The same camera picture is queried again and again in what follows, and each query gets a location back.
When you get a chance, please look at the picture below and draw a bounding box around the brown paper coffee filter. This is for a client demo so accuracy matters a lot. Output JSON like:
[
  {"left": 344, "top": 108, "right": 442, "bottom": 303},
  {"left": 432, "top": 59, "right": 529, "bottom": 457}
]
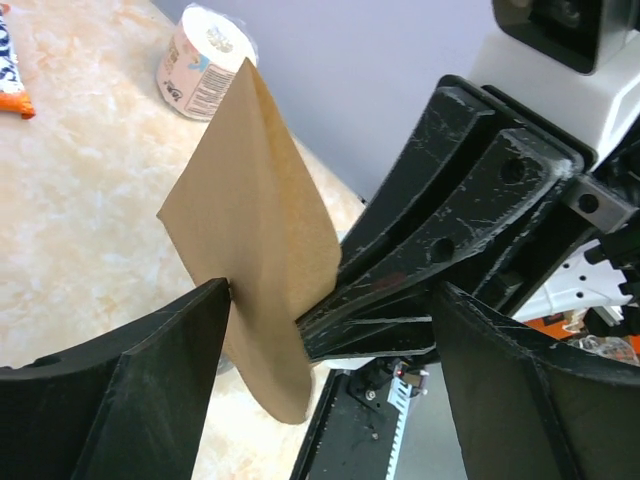
[{"left": 158, "top": 62, "right": 341, "bottom": 424}]

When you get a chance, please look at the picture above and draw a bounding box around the white tape roll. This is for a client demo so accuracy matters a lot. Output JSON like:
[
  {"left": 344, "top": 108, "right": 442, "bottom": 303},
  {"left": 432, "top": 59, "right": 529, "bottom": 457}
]
[{"left": 156, "top": 3, "right": 258, "bottom": 121}]

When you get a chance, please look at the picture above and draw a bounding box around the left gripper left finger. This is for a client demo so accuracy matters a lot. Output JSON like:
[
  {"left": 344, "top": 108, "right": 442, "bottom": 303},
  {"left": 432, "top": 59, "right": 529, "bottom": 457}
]
[{"left": 1, "top": 279, "right": 230, "bottom": 479}]

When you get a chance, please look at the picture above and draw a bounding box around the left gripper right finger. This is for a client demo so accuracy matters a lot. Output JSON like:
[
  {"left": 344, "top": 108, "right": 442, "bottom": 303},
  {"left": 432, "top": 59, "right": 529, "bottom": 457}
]
[{"left": 432, "top": 283, "right": 639, "bottom": 479}]

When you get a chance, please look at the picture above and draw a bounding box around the red yellow candy packet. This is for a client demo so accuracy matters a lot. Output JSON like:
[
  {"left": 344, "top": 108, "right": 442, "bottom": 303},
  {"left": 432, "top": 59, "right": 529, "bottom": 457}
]
[{"left": 1, "top": 3, "right": 36, "bottom": 120}]

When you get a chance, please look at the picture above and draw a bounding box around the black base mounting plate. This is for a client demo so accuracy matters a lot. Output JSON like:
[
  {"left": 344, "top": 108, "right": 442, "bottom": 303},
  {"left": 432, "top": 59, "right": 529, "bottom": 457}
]
[{"left": 290, "top": 358, "right": 399, "bottom": 480}]

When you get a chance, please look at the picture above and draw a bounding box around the grey slotted cable duct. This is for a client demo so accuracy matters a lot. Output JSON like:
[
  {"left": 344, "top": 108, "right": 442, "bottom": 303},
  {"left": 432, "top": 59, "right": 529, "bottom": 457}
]
[{"left": 385, "top": 369, "right": 430, "bottom": 480}]

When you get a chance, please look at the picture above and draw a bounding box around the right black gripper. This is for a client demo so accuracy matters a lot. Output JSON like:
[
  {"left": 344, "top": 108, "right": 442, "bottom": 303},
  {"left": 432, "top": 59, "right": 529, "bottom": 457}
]
[{"left": 294, "top": 74, "right": 640, "bottom": 361}]

